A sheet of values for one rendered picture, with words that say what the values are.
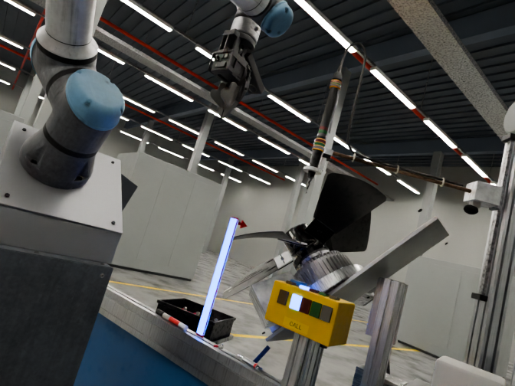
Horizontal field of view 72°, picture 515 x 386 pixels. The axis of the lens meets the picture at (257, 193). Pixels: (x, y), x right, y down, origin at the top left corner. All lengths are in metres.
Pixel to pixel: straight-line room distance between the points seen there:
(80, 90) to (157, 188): 6.67
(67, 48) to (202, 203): 7.13
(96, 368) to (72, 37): 0.97
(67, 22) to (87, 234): 0.43
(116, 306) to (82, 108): 0.69
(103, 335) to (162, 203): 6.24
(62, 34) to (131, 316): 0.78
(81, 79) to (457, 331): 8.12
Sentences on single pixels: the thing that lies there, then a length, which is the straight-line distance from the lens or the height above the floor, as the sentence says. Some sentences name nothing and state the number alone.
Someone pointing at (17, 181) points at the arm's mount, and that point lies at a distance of 0.87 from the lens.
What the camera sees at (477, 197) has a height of 1.52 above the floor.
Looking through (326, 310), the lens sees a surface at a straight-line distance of 0.76.
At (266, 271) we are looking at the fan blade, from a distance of 1.35.
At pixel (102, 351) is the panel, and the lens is 1.33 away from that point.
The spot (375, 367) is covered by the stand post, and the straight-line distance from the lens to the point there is 1.27.
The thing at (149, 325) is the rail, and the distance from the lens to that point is 1.14.
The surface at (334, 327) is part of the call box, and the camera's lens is 0.77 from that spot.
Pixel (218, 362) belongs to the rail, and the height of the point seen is 0.84.
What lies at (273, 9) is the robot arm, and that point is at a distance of 0.84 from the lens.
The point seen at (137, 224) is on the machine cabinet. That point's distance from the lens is 7.34.
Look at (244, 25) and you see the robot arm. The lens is 0.98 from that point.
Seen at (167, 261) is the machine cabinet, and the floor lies 0.32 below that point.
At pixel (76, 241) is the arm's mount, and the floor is 1.03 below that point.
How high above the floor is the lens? 1.13
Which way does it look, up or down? 8 degrees up
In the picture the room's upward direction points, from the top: 16 degrees clockwise
